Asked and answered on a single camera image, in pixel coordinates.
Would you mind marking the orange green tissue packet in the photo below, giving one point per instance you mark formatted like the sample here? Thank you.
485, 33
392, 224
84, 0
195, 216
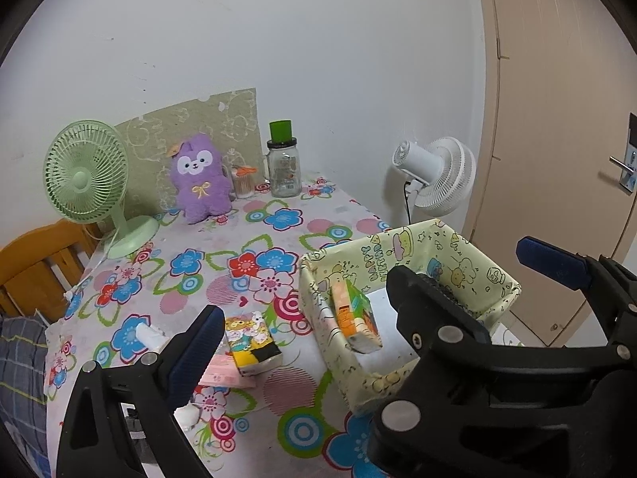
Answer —
356, 318

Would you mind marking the green plastic cap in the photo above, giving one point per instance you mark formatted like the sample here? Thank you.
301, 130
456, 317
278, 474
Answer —
281, 129

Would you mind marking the yellow cartoon storage box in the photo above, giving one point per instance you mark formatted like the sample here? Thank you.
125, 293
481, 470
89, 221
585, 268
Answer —
343, 378

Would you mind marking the silver door lock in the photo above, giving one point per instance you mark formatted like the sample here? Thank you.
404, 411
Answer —
629, 159

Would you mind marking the grey plaid cushion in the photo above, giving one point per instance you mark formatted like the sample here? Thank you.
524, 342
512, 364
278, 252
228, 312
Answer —
20, 358

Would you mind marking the clear glass jar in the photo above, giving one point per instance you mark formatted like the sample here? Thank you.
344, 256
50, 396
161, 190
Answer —
284, 174

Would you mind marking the purple plush toy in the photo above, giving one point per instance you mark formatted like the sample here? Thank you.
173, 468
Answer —
201, 184

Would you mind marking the yellow cartoon tissue packet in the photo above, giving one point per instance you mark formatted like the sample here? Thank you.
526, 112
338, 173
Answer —
249, 343

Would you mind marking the green patterned wall sheet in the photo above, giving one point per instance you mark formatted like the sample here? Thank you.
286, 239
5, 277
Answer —
149, 129

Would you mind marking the beige door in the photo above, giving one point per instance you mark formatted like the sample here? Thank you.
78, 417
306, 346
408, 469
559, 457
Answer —
547, 109

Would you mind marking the orange lid swab container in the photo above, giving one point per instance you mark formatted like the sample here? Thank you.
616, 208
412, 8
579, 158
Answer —
244, 186

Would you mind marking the white standing fan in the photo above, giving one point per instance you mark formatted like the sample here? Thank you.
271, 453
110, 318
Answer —
438, 174

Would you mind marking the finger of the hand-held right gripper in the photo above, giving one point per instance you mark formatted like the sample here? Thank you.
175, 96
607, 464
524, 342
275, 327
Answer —
547, 259
433, 308

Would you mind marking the pink tissue packet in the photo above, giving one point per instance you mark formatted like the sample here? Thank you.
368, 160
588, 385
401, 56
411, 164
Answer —
224, 371

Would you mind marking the green desk fan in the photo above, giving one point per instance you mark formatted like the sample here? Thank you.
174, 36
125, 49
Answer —
84, 179

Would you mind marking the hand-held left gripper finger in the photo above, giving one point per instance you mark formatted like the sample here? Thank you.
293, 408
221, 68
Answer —
196, 353

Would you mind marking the floral tablecloth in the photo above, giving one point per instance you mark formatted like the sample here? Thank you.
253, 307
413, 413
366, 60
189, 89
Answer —
224, 239

